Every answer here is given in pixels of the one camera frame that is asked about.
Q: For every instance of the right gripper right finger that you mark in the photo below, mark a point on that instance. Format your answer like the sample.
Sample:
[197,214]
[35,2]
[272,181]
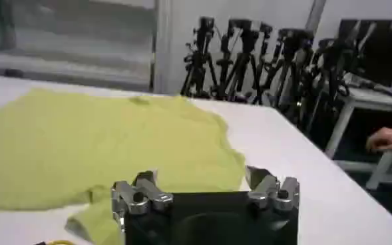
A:
[269,193]

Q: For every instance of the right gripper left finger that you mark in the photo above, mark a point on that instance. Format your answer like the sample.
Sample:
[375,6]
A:
[139,198]

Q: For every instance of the yellow-green shirt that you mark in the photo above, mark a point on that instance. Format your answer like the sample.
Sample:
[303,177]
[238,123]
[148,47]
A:
[99,146]

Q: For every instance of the person's hand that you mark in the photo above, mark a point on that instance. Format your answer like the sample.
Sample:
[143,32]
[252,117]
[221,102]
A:
[387,139]

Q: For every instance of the white side desk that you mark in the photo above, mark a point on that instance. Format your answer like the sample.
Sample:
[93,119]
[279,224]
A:
[358,100]

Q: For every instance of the empty grey display shelf cabinet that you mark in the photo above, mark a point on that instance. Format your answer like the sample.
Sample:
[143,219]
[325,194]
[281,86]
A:
[69,43]

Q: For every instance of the black monitor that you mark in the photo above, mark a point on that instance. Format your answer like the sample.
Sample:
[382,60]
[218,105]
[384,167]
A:
[378,50]

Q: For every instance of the black tripod with camera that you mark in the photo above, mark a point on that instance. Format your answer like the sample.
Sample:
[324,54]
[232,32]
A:
[328,73]
[290,63]
[245,63]
[199,63]

